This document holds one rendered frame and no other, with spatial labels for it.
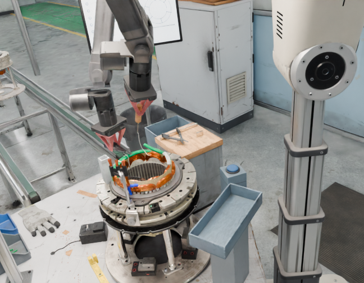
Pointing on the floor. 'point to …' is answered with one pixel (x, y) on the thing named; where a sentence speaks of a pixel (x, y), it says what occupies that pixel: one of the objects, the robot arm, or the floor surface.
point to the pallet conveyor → (12, 182)
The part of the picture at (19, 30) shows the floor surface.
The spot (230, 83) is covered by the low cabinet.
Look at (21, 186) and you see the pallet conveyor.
